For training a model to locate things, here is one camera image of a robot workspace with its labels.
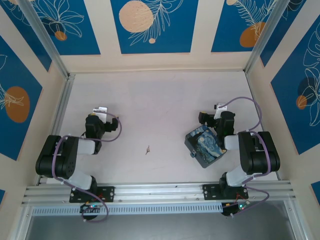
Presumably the starry night painted box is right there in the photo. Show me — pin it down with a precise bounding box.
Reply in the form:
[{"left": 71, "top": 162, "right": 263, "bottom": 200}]
[{"left": 184, "top": 125, "right": 227, "bottom": 170}]

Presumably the blue poster with dark circle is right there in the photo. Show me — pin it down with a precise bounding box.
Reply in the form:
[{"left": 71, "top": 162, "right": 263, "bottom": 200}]
[{"left": 270, "top": 23, "right": 320, "bottom": 156}]

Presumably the blue poster with orange circle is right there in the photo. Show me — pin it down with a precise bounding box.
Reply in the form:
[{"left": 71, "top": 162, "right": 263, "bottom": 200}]
[{"left": 0, "top": 34, "right": 44, "bottom": 161}]

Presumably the blue poster with white flower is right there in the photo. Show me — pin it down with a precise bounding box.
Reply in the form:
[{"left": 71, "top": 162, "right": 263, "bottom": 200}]
[{"left": 24, "top": 0, "right": 101, "bottom": 56}]

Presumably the blue poster with peach circle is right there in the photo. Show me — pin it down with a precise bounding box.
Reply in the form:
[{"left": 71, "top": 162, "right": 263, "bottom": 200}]
[{"left": 110, "top": 0, "right": 200, "bottom": 55}]

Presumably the blue poster with fern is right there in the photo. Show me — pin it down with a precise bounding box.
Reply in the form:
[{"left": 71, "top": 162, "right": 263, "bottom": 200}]
[{"left": 211, "top": 0, "right": 278, "bottom": 53}]

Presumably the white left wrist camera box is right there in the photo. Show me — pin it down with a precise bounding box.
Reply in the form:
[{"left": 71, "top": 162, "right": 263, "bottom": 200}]
[{"left": 92, "top": 106, "right": 109, "bottom": 121}]

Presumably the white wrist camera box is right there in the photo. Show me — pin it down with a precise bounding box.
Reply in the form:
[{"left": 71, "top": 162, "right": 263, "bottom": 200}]
[
  {"left": 92, "top": 106, "right": 109, "bottom": 121},
  {"left": 213, "top": 102, "right": 229, "bottom": 119}
]

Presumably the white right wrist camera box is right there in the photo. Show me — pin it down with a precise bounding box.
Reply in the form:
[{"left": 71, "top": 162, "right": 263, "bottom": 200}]
[{"left": 213, "top": 102, "right": 229, "bottom": 119}]

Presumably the aluminium side rail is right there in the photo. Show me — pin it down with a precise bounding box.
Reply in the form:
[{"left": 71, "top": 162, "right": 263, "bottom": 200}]
[{"left": 36, "top": 73, "right": 76, "bottom": 186}]

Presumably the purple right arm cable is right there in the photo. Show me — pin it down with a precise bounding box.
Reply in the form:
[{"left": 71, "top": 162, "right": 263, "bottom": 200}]
[{"left": 224, "top": 96, "right": 274, "bottom": 218}]

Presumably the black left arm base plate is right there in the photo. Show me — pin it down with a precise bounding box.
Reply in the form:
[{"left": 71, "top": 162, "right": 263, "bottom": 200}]
[{"left": 69, "top": 186, "right": 116, "bottom": 203}]

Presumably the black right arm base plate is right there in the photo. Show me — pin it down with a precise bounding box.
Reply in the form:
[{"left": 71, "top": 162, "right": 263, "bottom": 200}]
[{"left": 202, "top": 183, "right": 250, "bottom": 201}]

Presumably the aluminium mounting rail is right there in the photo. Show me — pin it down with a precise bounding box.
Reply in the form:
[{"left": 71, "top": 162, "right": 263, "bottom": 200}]
[{"left": 21, "top": 181, "right": 296, "bottom": 205}]

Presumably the aluminium corner post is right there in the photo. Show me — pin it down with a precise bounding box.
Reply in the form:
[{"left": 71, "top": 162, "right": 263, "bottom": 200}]
[
  {"left": 17, "top": 0, "right": 76, "bottom": 81},
  {"left": 243, "top": 0, "right": 293, "bottom": 75}
]

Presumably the grey slotted cable duct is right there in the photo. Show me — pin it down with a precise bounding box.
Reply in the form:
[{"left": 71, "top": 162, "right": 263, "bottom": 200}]
[{"left": 31, "top": 202, "right": 225, "bottom": 217}]

